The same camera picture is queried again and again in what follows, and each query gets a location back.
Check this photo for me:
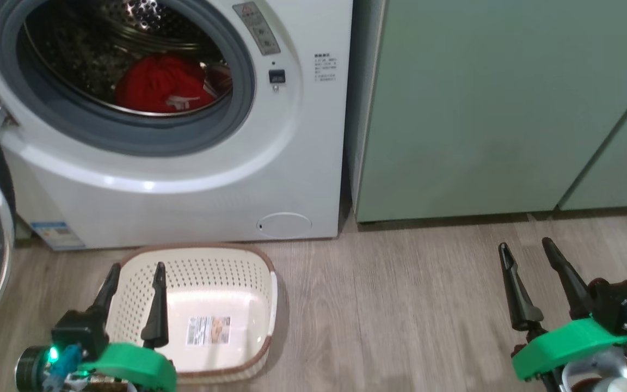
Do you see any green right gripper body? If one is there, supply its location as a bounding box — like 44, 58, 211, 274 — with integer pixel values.
511, 318, 627, 383

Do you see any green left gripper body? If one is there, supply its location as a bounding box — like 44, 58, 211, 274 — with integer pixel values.
77, 342, 178, 392

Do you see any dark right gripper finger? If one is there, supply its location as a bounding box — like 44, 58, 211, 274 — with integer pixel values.
541, 237, 594, 320
499, 243, 545, 333

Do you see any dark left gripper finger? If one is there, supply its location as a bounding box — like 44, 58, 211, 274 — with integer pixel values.
86, 264, 122, 328
140, 262, 170, 349

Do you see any plain red shirt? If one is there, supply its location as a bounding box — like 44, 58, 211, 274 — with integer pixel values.
115, 53, 219, 115

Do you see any paper sticker in basket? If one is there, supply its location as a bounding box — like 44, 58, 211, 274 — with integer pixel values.
186, 316, 232, 346

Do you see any cream perforated laundry basket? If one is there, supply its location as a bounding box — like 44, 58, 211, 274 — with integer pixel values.
104, 243, 280, 384

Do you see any white washing machine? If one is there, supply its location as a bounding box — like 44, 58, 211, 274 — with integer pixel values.
0, 0, 355, 251

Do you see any blue white energy label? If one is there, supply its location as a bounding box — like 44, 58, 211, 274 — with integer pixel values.
29, 220, 87, 251

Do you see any pale green cabinet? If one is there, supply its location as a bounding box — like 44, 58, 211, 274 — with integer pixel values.
346, 0, 627, 224

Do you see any left cable with blue plug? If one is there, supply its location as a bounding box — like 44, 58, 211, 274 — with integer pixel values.
41, 344, 83, 392

